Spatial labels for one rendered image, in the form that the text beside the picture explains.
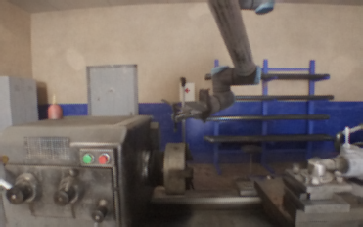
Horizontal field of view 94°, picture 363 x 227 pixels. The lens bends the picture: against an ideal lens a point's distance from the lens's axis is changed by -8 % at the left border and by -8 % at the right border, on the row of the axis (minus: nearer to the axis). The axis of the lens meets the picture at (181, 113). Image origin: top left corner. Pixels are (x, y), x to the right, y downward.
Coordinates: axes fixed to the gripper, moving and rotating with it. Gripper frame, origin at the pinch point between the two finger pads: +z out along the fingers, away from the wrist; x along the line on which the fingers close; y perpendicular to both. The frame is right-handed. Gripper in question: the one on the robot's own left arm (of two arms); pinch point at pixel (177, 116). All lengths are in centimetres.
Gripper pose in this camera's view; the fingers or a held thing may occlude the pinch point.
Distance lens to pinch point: 81.4
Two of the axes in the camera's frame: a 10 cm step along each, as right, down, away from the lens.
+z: -8.1, 3.0, -5.0
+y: 0.6, 9.0, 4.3
